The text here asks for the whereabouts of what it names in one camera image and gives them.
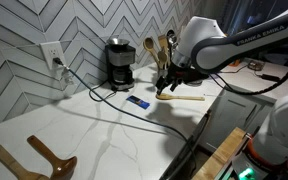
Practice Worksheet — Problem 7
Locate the black coffee maker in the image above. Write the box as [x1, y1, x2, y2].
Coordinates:
[105, 38, 136, 91]

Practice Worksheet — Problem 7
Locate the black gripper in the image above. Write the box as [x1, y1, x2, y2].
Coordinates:
[156, 63, 208, 95]

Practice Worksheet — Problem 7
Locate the utensil holder jar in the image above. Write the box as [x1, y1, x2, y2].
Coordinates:
[157, 69, 168, 78]

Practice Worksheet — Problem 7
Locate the grey cabinet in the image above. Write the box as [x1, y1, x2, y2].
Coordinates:
[198, 86, 275, 153]

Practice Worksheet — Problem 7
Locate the black power adapter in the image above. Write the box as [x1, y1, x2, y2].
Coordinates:
[260, 74, 280, 82]

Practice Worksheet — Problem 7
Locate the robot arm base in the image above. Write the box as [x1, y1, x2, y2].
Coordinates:
[232, 93, 288, 180]

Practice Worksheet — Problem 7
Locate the wooden board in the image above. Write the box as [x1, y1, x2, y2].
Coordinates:
[191, 128, 246, 180]

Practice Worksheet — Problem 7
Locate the wooden spoon on counter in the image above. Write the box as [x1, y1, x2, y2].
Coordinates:
[155, 93, 205, 101]

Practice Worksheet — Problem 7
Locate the wooden spatula in holder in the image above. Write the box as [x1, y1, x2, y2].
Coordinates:
[158, 35, 168, 69]

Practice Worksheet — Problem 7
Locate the light wooden spatula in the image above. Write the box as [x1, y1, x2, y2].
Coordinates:
[0, 145, 49, 180]

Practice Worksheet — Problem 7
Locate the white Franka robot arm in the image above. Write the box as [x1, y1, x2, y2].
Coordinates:
[156, 9, 288, 94]

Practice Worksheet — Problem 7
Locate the white wall outlet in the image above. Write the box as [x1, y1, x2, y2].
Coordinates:
[40, 41, 65, 70]

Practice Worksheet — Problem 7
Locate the round wooden spoon in holder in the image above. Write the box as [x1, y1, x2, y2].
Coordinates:
[143, 37, 160, 67]

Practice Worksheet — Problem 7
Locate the small brown device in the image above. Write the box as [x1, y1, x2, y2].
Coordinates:
[248, 61, 263, 71]

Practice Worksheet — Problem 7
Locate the blue flat packet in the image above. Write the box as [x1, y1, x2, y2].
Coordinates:
[126, 95, 150, 109]

